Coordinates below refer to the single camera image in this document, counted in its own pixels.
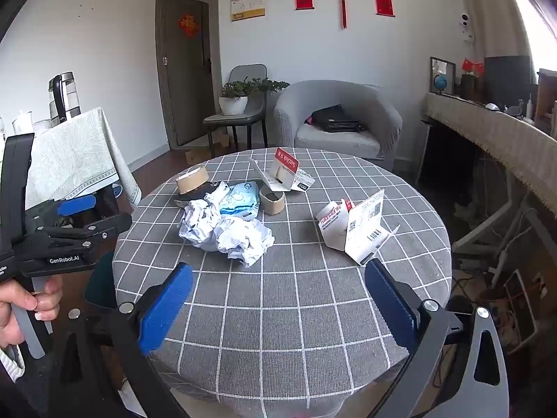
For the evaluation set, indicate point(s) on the white patterned tablecloth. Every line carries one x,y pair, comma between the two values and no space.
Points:
74,156

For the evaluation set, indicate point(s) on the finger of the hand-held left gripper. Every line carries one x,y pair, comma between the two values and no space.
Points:
104,226
76,205

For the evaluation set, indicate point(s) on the picture frame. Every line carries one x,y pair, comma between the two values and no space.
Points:
441,66

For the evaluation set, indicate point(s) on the grey chair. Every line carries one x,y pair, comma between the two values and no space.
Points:
250,74

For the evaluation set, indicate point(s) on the potted plant in white pot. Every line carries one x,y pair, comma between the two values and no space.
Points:
233,104

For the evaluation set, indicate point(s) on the red card blister packaging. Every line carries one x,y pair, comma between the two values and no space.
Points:
285,161

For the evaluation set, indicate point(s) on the grey door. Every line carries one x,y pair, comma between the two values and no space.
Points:
182,87

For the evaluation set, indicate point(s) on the grey checked tablecloth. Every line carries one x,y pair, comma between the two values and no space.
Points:
283,313

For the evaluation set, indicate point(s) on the person's left hand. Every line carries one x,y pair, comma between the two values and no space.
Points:
43,300

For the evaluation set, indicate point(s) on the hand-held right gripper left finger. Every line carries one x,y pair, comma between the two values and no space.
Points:
165,309

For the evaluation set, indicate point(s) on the white desk frame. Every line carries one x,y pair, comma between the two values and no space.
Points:
491,222

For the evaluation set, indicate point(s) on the white folded packaging card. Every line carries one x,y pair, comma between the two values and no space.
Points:
365,222

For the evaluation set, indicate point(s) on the white security camera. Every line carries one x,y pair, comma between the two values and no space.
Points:
464,24

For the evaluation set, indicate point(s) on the small red flags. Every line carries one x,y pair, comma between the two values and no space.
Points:
472,66

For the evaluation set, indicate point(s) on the small blue globe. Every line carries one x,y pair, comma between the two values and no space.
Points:
440,82

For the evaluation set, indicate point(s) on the red paper door decoration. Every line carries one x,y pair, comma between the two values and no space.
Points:
189,25

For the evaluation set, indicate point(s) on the black bag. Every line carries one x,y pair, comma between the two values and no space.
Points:
337,117

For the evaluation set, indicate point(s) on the blue face mask packet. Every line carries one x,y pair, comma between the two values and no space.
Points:
241,200

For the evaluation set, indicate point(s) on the black monitor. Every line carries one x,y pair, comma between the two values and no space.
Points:
509,78

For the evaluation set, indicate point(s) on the glass electric kettle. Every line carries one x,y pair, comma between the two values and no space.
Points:
65,96

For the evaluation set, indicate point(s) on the black flat object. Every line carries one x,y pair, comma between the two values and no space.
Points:
198,197

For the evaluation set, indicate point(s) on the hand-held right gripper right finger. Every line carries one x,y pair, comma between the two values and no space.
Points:
391,309

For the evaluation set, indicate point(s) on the brown tape roll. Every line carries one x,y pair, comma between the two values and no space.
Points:
191,183

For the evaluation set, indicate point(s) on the beige fringed desk cloth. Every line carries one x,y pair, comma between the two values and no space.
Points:
491,135

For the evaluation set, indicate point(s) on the cardboard box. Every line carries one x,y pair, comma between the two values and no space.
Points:
196,156

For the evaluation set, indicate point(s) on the clear glass jug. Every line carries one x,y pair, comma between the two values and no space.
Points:
24,124

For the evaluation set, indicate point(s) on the grey armchair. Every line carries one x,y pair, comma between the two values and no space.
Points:
348,96

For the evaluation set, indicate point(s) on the wall calendar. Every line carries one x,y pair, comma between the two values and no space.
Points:
248,2

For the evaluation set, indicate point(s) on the cardboard tape core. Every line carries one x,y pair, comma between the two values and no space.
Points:
272,203

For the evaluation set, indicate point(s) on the blue slipper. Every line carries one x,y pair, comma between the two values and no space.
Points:
116,189

